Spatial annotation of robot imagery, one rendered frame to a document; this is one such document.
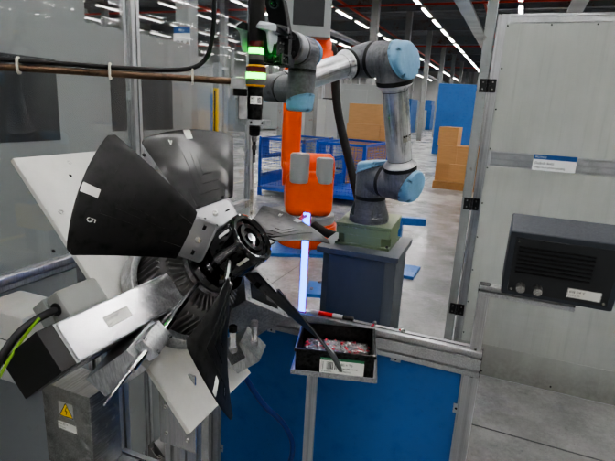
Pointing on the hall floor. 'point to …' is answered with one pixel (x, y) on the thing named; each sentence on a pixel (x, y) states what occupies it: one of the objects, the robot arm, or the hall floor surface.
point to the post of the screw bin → (309, 418)
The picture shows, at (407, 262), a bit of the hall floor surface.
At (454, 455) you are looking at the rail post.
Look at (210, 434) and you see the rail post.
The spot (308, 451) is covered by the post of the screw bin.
